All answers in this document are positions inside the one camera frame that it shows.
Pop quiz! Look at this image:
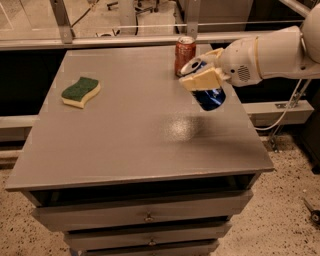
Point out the grey metal railing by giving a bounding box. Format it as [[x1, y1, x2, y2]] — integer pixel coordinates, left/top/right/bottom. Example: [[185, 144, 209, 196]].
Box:
[[0, 0, 304, 52]]

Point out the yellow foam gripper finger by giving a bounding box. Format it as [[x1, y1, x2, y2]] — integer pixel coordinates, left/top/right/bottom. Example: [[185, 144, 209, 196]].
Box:
[[200, 48, 224, 64], [179, 67, 230, 91]]

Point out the grey drawer cabinet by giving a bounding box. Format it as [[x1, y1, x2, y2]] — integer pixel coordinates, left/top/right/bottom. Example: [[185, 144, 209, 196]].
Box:
[[4, 44, 276, 256]]

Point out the blue pepsi can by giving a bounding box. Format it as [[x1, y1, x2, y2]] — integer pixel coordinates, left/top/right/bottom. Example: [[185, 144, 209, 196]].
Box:
[[181, 57, 226, 111]]

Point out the top grey drawer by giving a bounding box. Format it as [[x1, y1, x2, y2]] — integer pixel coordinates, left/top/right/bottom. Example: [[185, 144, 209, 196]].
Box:
[[32, 190, 253, 231]]

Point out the bottom grey drawer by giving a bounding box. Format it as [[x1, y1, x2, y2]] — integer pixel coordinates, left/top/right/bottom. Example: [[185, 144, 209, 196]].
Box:
[[81, 240, 219, 256]]

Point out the red soda can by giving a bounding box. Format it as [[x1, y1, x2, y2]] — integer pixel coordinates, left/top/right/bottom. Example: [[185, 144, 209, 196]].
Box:
[[174, 36, 196, 77]]

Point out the green yellow sponge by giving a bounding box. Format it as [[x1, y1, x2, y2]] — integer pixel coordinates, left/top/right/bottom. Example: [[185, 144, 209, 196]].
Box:
[[61, 77, 101, 109]]

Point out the middle grey drawer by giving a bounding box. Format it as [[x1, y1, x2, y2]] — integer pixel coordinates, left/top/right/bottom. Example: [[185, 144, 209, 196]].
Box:
[[64, 222, 231, 251]]

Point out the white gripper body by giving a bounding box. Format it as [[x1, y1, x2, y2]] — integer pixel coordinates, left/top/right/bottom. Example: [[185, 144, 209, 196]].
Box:
[[219, 37, 262, 87]]

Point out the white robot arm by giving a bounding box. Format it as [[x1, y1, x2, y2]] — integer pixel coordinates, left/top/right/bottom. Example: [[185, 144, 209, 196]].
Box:
[[179, 4, 320, 91]]

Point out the white cable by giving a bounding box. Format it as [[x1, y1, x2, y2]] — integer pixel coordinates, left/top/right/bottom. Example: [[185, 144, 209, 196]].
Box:
[[253, 78, 304, 132]]

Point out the black caster wheel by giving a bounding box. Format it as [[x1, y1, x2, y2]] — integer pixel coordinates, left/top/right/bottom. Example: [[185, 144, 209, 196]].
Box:
[[303, 198, 320, 225]]

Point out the grey drawer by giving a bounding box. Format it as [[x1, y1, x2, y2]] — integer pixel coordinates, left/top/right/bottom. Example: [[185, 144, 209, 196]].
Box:
[[64, 222, 231, 251], [32, 190, 253, 231], [81, 240, 219, 256]]

